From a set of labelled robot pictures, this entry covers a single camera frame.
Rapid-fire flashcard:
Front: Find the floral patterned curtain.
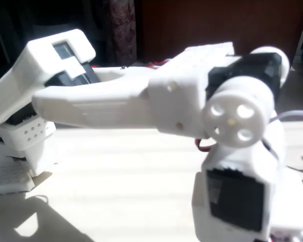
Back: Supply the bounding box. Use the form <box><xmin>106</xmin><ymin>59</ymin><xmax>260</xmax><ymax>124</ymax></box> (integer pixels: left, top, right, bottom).
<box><xmin>108</xmin><ymin>0</ymin><xmax>138</xmax><ymax>64</ymax></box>

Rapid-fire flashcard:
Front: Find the white perforated base plate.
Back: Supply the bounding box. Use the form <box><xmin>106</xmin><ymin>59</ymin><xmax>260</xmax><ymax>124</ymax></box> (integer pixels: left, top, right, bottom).
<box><xmin>0</xmin><ymin>156</ymin><xmax>34</xmax><ymax>196</ymax></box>

